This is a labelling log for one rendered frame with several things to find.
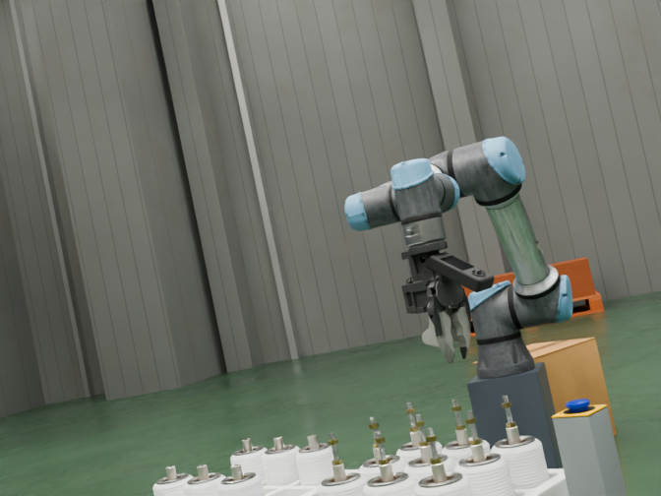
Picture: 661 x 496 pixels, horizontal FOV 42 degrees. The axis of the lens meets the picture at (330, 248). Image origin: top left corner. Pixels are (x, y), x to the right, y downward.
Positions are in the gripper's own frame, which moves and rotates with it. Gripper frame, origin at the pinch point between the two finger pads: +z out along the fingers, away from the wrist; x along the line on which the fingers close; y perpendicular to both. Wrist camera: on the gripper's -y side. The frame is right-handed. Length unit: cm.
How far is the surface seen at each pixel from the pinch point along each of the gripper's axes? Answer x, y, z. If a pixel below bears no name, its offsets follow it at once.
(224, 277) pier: -403, 639, -55
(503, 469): -0.4, -3.7, 21.0
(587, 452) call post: -5.7, -17.7, 19.4
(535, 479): -10.3, -2.4, 25.7
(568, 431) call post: -5.5, -14.9, 15.8
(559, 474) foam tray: -16.1, -3.5, 26.5
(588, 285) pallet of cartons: -501, 281, 22
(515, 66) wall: -586, 359, -191
